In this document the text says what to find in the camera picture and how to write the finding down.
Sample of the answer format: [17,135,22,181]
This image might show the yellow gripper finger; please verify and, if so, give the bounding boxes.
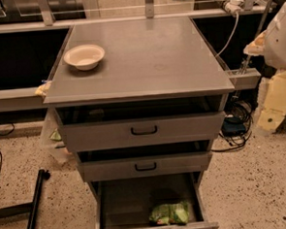
[243,31,267,56]

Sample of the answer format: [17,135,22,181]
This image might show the green rice chip bag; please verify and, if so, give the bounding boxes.
[148,201,189,225]

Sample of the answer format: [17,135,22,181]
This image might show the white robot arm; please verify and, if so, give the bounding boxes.
[243,2,286,70]

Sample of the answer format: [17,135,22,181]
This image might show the grey drawer cabinet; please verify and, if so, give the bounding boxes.
[39,14,244,229]

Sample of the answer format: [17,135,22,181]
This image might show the grey top drawer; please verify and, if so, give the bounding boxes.
[55,107,225,152]

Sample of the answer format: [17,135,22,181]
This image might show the grey drawer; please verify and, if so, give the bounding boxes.
[95,173,219,229]
[78,141,211,182]
[55,107,225,152]

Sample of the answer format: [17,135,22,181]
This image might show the grey middle drawer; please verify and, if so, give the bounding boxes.
[78,141,211,182]

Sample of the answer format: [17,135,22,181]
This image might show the grey bottom drawer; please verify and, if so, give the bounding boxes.
[95,173,219,229]

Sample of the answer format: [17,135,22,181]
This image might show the clear plastic bag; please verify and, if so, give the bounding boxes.
[40,109,74,163]

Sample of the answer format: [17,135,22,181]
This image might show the thin metal rod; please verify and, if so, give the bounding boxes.
[239,0,273,75]

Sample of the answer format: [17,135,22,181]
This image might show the white power strip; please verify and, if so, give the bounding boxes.
[214,0,243,16]

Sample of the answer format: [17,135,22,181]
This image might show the dark blue box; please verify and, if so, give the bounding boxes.
[221,116,246,137]

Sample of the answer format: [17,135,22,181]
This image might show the white paper bowl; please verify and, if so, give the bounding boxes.
[64,44,106,71]

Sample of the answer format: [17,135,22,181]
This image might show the black floor stand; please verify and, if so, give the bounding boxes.
[0,169,50,229]

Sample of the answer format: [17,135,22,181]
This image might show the white power cable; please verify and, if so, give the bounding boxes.
[211,11,243,58]

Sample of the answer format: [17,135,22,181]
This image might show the black cable bundle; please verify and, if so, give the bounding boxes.
[208,99,256,154]

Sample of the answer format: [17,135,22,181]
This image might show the yellow sponge on rail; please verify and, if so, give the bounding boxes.
[35,82,51,97]

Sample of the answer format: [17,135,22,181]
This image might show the grey metal rail frame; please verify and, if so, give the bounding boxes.
[0,0,284,114]

